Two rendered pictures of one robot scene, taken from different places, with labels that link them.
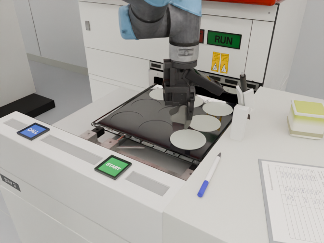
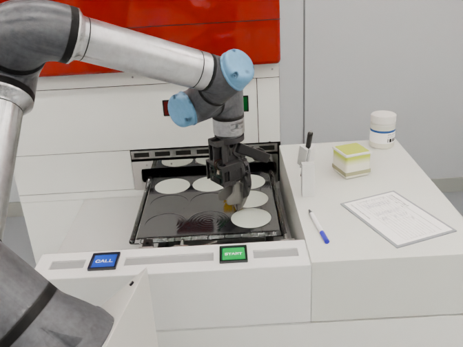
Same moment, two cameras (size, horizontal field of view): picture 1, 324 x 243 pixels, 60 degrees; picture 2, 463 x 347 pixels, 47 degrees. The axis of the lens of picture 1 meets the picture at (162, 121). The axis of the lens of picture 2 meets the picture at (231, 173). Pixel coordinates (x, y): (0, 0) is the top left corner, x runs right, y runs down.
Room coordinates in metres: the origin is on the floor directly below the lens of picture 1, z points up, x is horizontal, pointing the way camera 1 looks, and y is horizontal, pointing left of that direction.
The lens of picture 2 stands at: (-0.32, 0.57, 1.55)
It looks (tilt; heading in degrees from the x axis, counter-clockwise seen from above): 24 degrees down; 329
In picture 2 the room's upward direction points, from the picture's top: 3 degrees counter-clockwise
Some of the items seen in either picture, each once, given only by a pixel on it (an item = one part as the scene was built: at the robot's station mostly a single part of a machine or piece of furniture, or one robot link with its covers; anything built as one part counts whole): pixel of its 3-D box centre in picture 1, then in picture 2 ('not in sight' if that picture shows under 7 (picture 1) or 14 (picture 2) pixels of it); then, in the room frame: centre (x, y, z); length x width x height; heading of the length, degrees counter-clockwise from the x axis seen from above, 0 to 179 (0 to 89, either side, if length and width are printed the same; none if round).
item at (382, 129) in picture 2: not in sight; (382, 129); (0.67, -0.56, 1.01); 0.07 x 0.07 x 0.10
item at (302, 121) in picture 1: (306, 119); (351, 160); (0.59, -0.35, 1.00); 0.07 x 0.07 x 0.07; 75
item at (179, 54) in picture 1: (183, 51); (229, 126); (0.70, -0.06, 1.13); 0.08 x 0.08 x 0.05
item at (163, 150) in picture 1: (141, 141); (207, 237); (0.64, 0.06, 0.90); 0.38 x 0.01 x 0.01; 58
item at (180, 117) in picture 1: (180, 118); (235, 198); (0.69, -0.05, 0.95); 0.06 x 0.03 x 0.09; 94
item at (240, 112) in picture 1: (242, 111); (306, 167); (0.57, -0.19, 1.03); 0.06 x 0.04 x 0.13; 148
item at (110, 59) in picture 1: (159, 50); (143, 134); (1.09, 0.01, 1.02); 0.81 x 0.03 x 0.40; 58
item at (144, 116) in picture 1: (173, 114); (209, 202); (0.80, -0.04, 0.90); 0.34 x 0.34 x 0.01; 58
